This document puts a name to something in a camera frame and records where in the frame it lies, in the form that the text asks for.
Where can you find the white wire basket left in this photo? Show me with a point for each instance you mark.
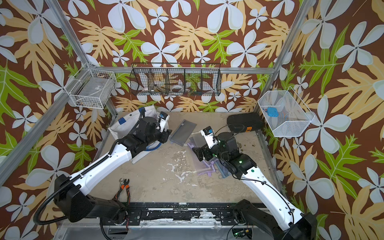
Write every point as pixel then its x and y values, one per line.
pixel 91 87

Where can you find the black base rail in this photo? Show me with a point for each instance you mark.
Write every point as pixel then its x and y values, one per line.
pixel 195 215

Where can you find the purple mesh pouch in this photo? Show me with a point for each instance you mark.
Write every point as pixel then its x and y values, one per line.
pixel 202 167

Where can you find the blue small object in basket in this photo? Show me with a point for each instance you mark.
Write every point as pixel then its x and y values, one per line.
pixel 272 112

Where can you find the black wire basket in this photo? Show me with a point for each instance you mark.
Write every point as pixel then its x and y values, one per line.
pixel 198 79

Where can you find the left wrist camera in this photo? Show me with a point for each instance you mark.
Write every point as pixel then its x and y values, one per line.
pixel 163 121

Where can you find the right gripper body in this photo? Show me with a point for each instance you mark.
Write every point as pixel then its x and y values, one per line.
pixel 216 152

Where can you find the white mesh basket right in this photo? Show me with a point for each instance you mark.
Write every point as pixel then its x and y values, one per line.
pixel 294 114

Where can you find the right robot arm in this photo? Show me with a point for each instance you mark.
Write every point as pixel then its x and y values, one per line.
pixel 284 221

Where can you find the black zippered case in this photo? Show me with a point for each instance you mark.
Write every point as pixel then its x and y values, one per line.
pixel 246 122

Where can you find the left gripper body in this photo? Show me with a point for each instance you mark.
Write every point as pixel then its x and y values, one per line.
pixel 162 137

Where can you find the orange handled pliers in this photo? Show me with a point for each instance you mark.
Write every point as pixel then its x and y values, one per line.
pixel 124 185

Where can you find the white canvas tote bag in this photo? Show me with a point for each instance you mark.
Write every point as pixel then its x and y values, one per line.
pixel 126 126

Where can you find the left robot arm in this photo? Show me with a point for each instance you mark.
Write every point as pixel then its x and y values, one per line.
pixel 72 194

